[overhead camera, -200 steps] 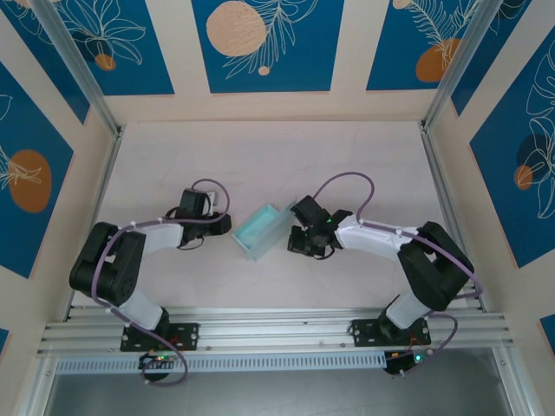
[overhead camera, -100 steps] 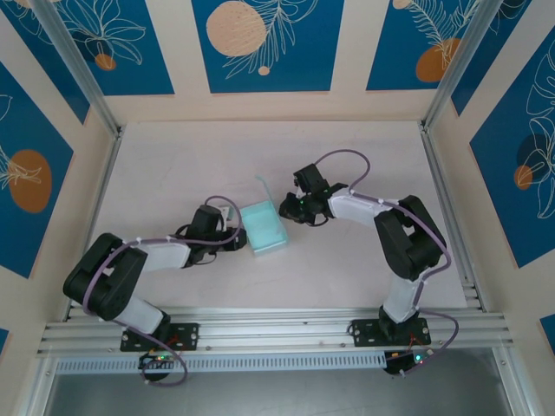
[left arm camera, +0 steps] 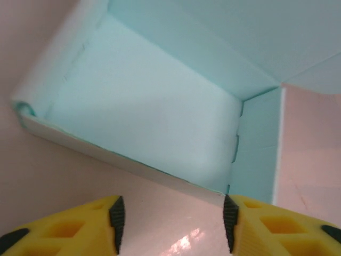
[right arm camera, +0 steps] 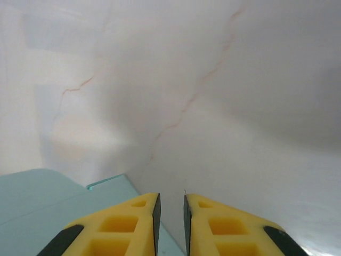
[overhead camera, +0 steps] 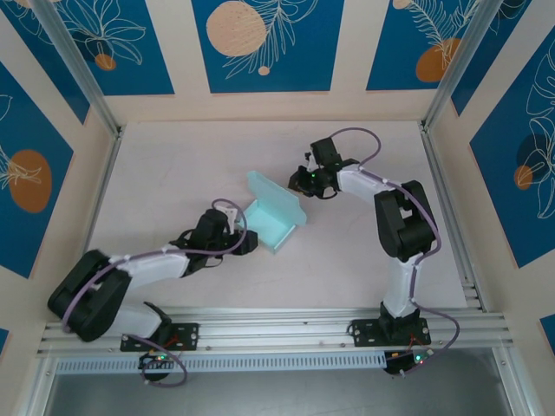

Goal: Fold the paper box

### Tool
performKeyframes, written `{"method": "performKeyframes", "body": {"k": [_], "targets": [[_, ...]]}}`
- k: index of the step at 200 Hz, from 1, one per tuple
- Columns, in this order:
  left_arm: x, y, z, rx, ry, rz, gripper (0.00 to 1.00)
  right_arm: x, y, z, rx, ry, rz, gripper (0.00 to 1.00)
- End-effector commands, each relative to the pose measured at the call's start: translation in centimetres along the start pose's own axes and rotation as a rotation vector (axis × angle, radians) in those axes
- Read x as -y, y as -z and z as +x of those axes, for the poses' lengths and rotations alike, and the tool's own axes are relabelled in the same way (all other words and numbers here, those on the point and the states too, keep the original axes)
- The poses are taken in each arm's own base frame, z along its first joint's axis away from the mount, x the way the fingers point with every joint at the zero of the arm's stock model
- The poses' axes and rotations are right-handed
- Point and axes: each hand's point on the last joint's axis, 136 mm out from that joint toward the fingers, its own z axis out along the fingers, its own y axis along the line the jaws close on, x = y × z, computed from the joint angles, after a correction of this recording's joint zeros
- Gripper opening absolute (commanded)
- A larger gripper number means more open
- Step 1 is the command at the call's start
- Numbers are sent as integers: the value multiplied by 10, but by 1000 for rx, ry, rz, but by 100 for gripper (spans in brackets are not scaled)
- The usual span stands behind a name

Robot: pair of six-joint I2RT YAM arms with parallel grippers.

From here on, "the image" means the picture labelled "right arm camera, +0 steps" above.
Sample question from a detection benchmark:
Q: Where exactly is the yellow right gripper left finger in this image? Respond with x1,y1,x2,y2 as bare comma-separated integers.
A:
36,192,161,256

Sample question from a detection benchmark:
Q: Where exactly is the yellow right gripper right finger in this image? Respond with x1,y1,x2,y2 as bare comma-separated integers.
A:
183,194,306,256

